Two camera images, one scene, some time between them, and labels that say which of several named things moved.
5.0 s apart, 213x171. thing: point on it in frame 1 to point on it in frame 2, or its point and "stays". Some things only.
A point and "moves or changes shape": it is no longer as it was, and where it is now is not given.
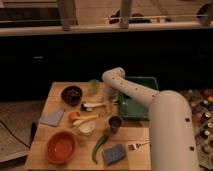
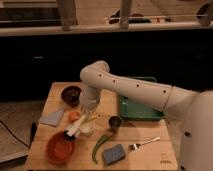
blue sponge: (113, 154) stays
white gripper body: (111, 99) to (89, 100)
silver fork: (137, 146) stays
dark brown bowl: (71, 95) stays
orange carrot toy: (73, 116) stays
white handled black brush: (89, 106) moves or changes shape
